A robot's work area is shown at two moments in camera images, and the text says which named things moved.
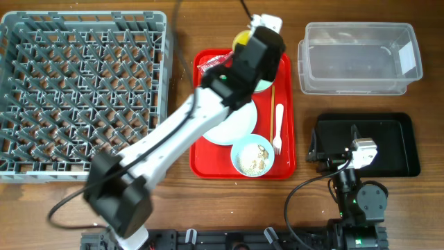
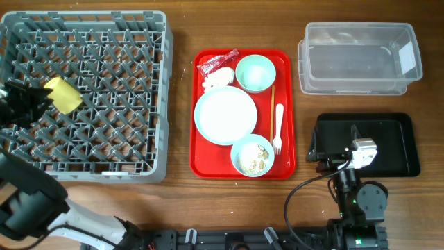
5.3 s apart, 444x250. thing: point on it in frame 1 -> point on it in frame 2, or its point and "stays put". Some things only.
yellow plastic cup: (241, 37) -> (65, 98)
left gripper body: (270, 74) -> (19, 107)
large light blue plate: (238, 123) stays put
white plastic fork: (277, 142) stays put
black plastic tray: (393, 133) stays put
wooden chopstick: (272, 104) stays put
